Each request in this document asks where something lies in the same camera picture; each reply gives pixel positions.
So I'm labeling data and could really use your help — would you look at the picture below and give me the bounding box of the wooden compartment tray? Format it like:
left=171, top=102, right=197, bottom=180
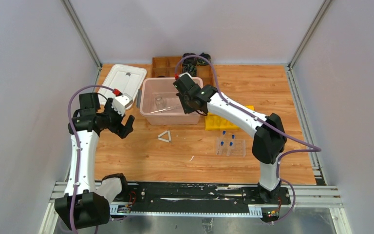
left=146, top=55, right=214, bottom=94

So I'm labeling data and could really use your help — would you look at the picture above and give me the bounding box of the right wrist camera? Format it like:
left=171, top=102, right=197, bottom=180
left=175, top=72, right=192, bottom=80

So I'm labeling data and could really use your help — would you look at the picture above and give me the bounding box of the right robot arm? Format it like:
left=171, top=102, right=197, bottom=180
left=173, top=73, right=287, bottom=204

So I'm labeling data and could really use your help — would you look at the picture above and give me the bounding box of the pink plastic storage bin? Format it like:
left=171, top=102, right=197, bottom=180
left=139, top=78, right=201, bottom=125

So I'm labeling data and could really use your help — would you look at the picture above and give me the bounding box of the clear plastic bag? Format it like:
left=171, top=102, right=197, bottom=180
left=215, top=137, right=246, bottom=157

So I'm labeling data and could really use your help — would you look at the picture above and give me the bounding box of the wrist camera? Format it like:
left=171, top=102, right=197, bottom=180
left=175, top=72, right=192, bottom=80
left=112, top=94, right=133, bottom=117

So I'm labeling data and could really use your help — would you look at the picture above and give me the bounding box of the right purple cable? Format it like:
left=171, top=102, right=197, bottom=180
left=174, top=55, right=322, bottom=195

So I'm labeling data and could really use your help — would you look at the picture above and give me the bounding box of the white plastic bin lid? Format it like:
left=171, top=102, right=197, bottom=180
left=101, top=64, right=147, bottom=110

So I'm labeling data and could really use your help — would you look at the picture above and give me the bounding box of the purple cable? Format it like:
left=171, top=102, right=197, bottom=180
left=68, top=85, right=121, bottom=234
left=174, top=55, right=322, bottom=195

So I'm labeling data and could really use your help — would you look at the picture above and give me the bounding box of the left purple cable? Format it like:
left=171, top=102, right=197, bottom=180
left=68, top=85, right=121, bottom=234

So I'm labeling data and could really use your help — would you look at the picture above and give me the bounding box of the small glass beaker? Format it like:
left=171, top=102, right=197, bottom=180
left=154, top=95, right=167, bottom=110

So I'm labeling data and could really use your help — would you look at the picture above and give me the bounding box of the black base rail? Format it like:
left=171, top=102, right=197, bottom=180
left=50, top=180, right=344, bottom=217

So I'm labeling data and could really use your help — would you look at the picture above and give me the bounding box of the yellow test tube rack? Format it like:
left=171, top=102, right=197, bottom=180
left=205, top=105, right=257, bottom=132

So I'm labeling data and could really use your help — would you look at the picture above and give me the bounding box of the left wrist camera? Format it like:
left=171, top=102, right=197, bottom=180
left=112, top=94, right=133, bottom=117

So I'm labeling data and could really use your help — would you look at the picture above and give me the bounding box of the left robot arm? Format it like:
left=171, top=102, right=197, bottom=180
left=55, top=93, right=135, bottom=234

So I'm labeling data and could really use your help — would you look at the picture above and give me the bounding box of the white clay triangle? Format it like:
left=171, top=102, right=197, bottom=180
left=157, top=130, right=172, bottom=143

